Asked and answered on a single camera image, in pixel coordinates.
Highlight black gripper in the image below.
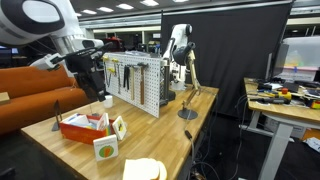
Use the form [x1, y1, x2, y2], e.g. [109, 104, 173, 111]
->
[64, 49, 108, 103]

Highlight white book with green circle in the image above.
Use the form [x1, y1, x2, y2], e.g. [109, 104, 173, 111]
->
[92, 134, 120, 163]

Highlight white upright book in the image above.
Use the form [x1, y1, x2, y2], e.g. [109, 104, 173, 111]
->
[96, 112, 111, 132]

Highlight white and blue book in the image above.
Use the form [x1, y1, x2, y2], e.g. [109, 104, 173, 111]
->
[62, 112, 98, 130]

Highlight white book with yellow picture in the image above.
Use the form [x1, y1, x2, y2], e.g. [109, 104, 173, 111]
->
[111, 115, 128, 141]

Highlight red cardboard box rainbow side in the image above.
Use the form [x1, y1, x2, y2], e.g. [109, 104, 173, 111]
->
[59, 113, 116, 146]

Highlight white paper cup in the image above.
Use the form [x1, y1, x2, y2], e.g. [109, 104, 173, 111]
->
[102, 94, 114, 109]

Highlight black pliers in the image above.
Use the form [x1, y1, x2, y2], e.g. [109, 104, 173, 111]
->
[122, 65, 131, 91]

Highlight black metal bookend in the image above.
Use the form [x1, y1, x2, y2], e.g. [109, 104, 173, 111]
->
[51, 99, 64, 132]

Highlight white pegboard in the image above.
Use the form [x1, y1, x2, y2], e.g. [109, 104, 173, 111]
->
[103, 51, 165, 119]

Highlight orange sofa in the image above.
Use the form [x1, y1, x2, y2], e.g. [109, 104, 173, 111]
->
[0, 64, 92, 136]

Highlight black pegboard stand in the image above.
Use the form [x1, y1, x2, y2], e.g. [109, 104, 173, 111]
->
[159, 58, 177, 108]

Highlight ceiling light panel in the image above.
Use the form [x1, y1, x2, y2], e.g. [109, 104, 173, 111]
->
[81, 8, 98, 16]
[115, 3, 135, 11]
[97, 6, 115, 14]
[139, 0, 160, 7]

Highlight small wooden block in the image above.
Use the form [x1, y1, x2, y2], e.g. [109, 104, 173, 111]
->
[0, 91, 11, 105]

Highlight toy bread slice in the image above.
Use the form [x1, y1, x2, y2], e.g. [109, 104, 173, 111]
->
[122, 157, 168, 180]

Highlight beige articulated stand black head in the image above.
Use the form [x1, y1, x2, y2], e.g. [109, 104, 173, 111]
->
[172, 41, 202, 121]

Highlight black curtain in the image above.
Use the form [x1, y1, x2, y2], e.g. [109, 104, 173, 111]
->
[160, 0, 294, 118]

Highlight black computer monitor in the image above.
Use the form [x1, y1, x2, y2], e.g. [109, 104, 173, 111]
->
[265, 43, 290, 82]

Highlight wooden height-adjustable desk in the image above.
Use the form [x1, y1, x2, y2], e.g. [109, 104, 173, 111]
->
[238, 77, 320, 180]

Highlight yellow emergency stop button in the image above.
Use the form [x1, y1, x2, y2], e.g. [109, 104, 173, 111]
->
[277, 87, 293, 101]

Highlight translucent plastic storage bin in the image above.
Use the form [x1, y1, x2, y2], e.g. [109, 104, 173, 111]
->
[282, 35, 320, 82]

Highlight yellow T-handle hex key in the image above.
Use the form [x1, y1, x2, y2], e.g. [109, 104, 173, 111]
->
[106, 67, 117, 88]
[102, 54, 111, 86]
[111, 57, 121, 76]

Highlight hammer with pale wooden handle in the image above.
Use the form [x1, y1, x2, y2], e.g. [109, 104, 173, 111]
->
[128, 64, 138, 101]

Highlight hammer with brown wooden handle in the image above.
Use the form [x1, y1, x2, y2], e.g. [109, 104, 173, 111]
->
[136, 62, 150, 106]

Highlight black cable with plug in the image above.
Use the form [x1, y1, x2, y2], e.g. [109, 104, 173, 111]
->
[184, 129, 198, 180]

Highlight black handled tool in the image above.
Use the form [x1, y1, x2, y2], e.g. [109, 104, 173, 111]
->
[249, 96, 292, 105]

